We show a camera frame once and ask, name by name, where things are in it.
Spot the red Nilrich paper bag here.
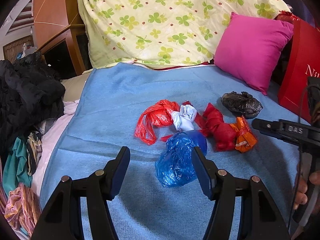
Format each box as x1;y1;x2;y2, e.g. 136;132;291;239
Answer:
278;20;320;122

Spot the black clothes pile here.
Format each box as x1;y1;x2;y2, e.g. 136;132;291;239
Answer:
1;52;65;160

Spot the red fabric bundle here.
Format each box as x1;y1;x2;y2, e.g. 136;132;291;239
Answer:
160;100;239;152

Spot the clover print quilt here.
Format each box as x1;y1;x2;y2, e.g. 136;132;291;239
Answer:
78;0;289;69

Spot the pink pillow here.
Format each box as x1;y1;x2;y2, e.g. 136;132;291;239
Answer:
214;12;294;95

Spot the white plastic bag knot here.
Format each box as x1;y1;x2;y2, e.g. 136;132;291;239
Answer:
171;104;197;132

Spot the orange packet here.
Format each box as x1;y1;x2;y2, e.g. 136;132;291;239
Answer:
231;116;258;153

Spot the black plastic bag ball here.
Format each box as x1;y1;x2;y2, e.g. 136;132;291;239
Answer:
221;91;263;119

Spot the red plastic bag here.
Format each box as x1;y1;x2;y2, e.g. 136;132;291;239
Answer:
134;99;180;145

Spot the person's right hand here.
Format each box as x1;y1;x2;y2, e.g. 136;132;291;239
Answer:
293;171;320;210

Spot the striped orange garment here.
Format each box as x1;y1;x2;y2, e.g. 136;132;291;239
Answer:
4;183;41;238

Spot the teal garment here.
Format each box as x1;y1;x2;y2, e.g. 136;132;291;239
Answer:
3;137;33;196

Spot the blue plastic bag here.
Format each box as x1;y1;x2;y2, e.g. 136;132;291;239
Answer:
155;130;207;187

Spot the red crumpled bag on top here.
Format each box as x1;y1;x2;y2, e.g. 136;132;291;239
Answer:
274;11;300;24

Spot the blue blanket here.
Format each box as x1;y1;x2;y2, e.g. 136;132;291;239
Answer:
39;62;311;240

